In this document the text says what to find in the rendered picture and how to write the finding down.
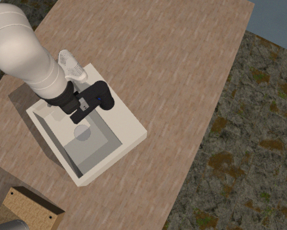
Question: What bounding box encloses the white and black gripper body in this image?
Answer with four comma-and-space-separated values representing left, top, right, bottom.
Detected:
30, 49, 88, 114

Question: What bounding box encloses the white rectangular sink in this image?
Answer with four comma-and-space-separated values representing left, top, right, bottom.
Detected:
26, 63, 147, 187

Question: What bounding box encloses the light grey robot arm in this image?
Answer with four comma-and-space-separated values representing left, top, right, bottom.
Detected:
0, 3, 59, 230

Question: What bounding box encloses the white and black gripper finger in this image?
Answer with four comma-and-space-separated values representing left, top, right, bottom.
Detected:
79, 97, 89, 111
74, 87, 79, 96

